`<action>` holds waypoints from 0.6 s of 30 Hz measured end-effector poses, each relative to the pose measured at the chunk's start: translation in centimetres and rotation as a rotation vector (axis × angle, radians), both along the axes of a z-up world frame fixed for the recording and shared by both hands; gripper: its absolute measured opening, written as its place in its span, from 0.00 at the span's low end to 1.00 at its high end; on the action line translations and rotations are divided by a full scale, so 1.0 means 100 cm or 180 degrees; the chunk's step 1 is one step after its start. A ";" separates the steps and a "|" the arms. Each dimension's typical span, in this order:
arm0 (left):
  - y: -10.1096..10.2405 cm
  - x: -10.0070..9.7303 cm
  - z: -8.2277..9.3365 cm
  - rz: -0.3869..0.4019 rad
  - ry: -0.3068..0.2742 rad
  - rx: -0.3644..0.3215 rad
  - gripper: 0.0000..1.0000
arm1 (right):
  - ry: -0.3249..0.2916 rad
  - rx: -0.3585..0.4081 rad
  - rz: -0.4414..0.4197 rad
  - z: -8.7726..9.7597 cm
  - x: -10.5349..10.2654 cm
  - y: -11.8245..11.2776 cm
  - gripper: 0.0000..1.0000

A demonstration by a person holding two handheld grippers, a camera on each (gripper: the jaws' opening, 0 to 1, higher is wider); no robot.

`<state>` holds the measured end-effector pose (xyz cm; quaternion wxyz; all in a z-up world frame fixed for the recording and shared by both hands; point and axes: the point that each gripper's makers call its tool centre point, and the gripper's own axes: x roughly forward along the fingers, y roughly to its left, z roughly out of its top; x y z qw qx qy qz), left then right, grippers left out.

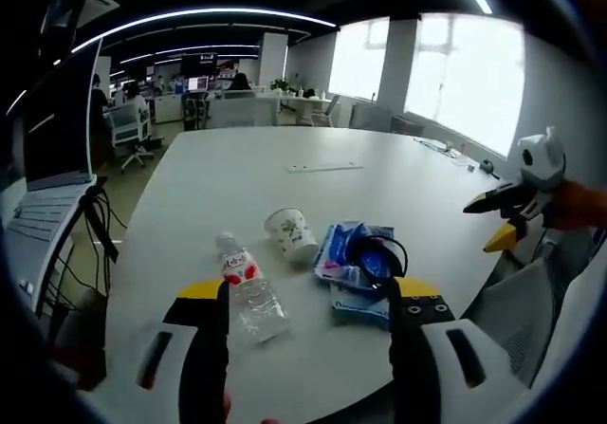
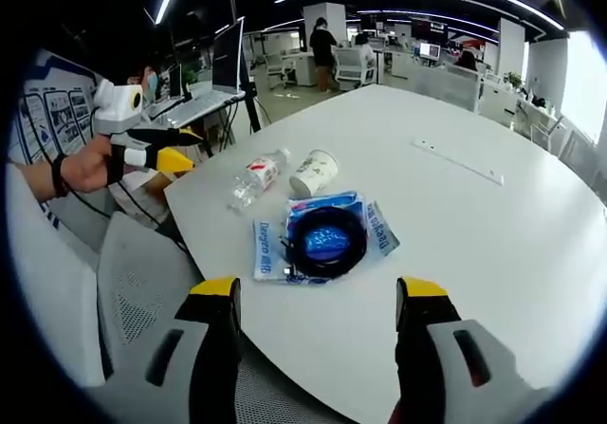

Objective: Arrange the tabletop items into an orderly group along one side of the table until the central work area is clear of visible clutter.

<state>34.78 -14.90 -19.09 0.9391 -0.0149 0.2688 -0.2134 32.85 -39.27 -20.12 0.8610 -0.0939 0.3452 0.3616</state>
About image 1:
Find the grey background chair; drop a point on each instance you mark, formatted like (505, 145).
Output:
(329, 108)

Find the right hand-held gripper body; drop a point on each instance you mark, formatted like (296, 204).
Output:
(540, 160)

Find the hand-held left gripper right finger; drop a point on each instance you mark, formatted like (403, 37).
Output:
(441, 348)

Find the white office chair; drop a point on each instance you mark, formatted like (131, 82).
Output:
(128, 130)

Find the open silver laptop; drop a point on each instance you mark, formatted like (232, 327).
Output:
(57, 149)

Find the blue white packet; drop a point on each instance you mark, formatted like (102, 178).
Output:
(358, 307)

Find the blue wet wipes packet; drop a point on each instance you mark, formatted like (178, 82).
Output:
(339, 253)

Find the dark wall monitor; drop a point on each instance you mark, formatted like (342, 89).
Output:
(199, 61)

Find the long ceiling light strip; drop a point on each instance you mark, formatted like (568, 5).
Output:
(199, 15)

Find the clear plastic water bottle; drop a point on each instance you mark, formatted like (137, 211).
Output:
(249, 284)

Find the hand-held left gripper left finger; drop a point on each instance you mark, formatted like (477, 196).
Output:
(163, 348)

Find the green potted plant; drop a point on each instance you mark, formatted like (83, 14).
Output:
(280, 85)

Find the round white background table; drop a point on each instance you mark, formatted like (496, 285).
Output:
(308, 104)

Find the grey mesh office chair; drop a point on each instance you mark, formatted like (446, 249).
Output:
(531, 300)

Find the person's left hand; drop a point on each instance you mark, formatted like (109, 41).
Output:
(227, 410)

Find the large bright window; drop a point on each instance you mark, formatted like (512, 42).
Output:
(465, 82)

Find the white paper cup green print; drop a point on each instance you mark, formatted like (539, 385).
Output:
(289, 234)

